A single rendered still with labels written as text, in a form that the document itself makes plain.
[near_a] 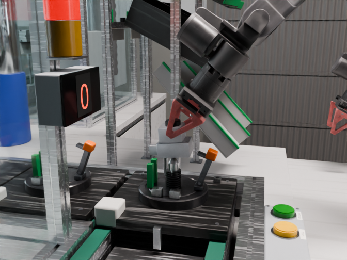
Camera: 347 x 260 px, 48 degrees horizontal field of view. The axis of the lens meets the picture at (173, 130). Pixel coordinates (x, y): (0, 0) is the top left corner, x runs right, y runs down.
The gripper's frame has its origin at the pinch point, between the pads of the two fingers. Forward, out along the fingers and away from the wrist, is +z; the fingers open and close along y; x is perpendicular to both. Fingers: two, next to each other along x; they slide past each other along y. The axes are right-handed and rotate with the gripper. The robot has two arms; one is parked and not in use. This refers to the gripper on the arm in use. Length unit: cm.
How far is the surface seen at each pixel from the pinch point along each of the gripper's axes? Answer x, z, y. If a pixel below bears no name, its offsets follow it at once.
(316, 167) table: 45, 1, -54
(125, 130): -17, 56, -105
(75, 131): -32, 59, -79
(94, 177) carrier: -7.4, 22.8, -5.1
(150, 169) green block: 1.2, 8.7, 2.3
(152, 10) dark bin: -21.4, -11.8, -24.3
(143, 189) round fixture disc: 2.5, 12.6, 3.3
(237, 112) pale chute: 12.9, 0.6, -47.4
